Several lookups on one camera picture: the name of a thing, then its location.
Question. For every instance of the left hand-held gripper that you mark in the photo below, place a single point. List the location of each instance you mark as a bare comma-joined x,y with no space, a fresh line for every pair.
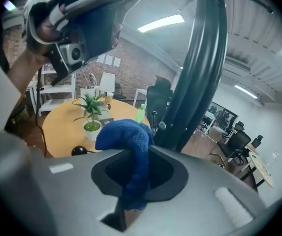
72,54

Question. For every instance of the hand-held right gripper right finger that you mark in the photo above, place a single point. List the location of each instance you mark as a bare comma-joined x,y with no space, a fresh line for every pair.
204,193

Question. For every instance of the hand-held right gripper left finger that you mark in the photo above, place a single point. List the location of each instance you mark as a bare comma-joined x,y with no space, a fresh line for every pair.
57,193

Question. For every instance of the blue cloth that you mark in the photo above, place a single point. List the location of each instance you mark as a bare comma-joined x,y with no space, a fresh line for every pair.
128,136

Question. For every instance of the black coat rack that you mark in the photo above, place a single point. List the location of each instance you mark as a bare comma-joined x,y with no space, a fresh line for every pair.
204,58

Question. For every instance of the person's left forearm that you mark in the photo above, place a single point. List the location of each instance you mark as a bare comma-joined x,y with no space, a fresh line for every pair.
22,70

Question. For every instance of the person's left hand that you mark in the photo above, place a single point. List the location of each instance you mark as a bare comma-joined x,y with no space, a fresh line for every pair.
48,29

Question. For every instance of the black cantilever chair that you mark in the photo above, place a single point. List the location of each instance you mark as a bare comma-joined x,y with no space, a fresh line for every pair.
236,144

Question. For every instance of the white shade table lamp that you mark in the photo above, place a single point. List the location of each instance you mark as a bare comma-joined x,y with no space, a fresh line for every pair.
107,81

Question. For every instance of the light wood oval table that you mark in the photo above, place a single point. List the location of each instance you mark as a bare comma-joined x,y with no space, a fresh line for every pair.
261,168

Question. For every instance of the round wooden table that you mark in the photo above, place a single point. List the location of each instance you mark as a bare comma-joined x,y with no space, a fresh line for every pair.
64,129

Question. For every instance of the black folding chair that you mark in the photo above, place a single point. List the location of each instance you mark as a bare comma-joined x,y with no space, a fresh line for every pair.
119,90

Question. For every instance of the white desk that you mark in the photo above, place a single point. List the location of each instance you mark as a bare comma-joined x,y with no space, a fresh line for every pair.
208,118
139,91

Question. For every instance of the yellow drink cup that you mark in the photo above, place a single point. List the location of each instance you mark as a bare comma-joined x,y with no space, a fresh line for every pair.
109,98

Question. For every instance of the dark glass window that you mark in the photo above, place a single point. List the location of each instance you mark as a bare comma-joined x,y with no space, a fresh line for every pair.
223,114

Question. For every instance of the white metal shelving unit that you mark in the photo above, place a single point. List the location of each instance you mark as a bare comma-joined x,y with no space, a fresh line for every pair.
54,90

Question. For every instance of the green potted plant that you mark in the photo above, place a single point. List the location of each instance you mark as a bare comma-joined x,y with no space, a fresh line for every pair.
91,112

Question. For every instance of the grey metal box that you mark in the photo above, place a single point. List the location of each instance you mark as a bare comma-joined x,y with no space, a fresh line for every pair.
106,119

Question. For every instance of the green plastic bottle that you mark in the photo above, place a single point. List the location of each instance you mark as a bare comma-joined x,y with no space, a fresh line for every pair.
140,113

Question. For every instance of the white wall paper sheet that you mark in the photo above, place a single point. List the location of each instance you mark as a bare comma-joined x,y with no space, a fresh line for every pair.
101,58
108,60
116,61

